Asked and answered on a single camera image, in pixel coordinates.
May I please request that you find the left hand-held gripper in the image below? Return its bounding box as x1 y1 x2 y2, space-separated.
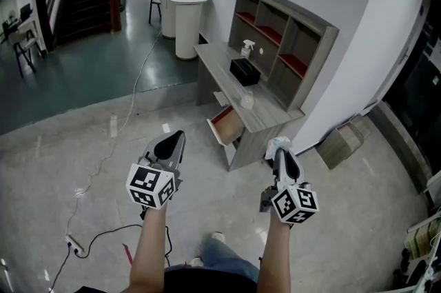
125 130 187 210

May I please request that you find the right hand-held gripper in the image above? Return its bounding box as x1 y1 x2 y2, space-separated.
258 145 320 225

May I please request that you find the white tissue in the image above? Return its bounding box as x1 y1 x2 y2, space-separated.
264 135 293 161

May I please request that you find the grey wooden drawer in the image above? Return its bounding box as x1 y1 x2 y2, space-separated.
205 104 246 148

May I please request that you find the person's right forearm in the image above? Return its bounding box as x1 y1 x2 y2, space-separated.
256 217 294 285

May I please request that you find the person's left forearm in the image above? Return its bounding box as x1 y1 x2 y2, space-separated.
127 205 170 293

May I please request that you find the large flat cardboard box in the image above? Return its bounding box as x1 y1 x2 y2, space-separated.
316 128 365 171

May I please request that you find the person's blue jeans leg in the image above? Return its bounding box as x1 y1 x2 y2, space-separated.
199 238 261 284

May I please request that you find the white power strip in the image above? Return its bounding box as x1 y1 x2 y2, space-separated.
64 233 85 257

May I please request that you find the person's black shirt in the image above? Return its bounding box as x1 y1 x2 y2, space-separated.
74 263 258 293

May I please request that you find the row of beige books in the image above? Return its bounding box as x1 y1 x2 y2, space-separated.
404 225 433 258

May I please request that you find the black bag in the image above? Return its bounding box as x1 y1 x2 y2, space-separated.
392 248 428 285

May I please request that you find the black tissue box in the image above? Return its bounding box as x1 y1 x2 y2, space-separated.
229 57 262 87

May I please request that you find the grey wooden desk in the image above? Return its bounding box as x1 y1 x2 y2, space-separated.
192 41 306 172

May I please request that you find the white storage rack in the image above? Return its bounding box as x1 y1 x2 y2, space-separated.
401 167 441 293

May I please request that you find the white spray bottle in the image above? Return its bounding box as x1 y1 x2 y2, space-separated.
240 39 256 60

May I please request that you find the dark glass door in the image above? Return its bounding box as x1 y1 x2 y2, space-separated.
382 0 441 182

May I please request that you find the white chair with black legs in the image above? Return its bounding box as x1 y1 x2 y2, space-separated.
8 28 45 79

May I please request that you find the black monitor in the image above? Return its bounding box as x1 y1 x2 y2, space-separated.
19 3 34 23

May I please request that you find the black cable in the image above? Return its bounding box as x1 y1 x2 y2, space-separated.
77 223 173 267
48 246 72 293

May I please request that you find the red strap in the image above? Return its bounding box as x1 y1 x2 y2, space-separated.
122 242 134 265

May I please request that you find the white floor cable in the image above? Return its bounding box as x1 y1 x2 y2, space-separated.
64 28 163 241

